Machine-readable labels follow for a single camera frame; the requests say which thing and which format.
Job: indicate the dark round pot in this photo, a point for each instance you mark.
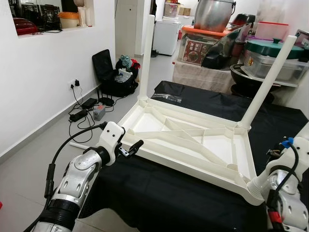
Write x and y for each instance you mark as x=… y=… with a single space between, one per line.
x=244 y=20

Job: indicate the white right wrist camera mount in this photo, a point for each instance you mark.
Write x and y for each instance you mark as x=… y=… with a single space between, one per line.
x=300 y=150

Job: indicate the brown basin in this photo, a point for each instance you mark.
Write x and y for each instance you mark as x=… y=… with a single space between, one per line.
x=212 y=17

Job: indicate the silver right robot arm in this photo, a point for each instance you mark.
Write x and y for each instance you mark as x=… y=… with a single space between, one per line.
x=289 y=203

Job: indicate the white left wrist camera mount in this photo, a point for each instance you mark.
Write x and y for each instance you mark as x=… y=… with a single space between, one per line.
x=112 y=135

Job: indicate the dark bag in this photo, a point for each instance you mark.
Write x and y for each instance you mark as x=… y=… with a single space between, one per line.
x=38 y=14

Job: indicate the teal plush toy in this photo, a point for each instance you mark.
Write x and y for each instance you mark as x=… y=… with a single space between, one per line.
x=125 y=61

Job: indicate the wall socket with black plugs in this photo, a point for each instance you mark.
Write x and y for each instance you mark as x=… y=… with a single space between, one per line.
x=76 y=84

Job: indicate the black cloth cover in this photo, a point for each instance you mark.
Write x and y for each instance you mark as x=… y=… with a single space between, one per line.
x=169 y=203

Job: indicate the white plastic table top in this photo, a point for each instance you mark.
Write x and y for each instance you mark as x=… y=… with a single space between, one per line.
x=217 y=145

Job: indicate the clear storage box orange lid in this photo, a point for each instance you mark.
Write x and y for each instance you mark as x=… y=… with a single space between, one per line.
x=203 y=31

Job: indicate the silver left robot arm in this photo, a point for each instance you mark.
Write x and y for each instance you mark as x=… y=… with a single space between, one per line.
x=77 y=174

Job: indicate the black power strip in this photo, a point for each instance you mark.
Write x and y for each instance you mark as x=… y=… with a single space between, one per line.
x=78 y=116

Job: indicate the white plastic bag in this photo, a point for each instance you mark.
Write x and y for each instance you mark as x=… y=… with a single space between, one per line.
x=123 y=75

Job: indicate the white appliance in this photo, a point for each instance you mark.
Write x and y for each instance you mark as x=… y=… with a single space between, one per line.
x=166 y=38

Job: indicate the beige cloth covered table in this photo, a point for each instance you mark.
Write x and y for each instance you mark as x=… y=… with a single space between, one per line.
x=198 y=79

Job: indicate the open black suitcase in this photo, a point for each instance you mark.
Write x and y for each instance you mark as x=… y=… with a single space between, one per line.
x=101 y=65

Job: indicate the red cloth item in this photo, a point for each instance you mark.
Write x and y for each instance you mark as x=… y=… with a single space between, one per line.
x=136 y=64

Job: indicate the green pot lid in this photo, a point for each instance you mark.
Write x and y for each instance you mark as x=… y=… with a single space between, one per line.
x=270 y=48

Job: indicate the flat clear plastic strip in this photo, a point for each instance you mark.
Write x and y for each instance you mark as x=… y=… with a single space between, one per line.
x=166 y=98

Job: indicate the small red bin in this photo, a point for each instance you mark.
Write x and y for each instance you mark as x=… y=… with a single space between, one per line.
x=179 y=35

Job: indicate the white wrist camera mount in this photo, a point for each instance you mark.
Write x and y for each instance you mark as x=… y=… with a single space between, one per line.
x=112 y=135
x=300 y=150

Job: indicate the dark red round object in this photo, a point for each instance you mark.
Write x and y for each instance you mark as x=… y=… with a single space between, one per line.
x=25 y=26

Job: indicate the black power adapter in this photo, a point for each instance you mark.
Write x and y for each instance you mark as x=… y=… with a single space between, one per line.
x=89 y=103

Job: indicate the grey charger with red label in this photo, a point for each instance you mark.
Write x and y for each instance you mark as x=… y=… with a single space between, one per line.
x=99 y=112

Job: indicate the black wok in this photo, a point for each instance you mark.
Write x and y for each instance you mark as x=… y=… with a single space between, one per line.
x=246 y=84

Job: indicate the flat black router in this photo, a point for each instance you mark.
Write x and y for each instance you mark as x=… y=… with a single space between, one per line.
x=106 y=101

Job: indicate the beige container orange lid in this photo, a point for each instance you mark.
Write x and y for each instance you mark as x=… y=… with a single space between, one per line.
x=68 y=20

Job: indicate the clear container red lid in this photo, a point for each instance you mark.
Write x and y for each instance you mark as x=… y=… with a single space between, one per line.
x=270 y=30

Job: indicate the clear plastic storage box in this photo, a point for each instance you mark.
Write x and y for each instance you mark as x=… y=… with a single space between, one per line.
x=251 y=63

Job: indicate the dark printed packet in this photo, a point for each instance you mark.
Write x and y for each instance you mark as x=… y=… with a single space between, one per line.
x=301 y=38

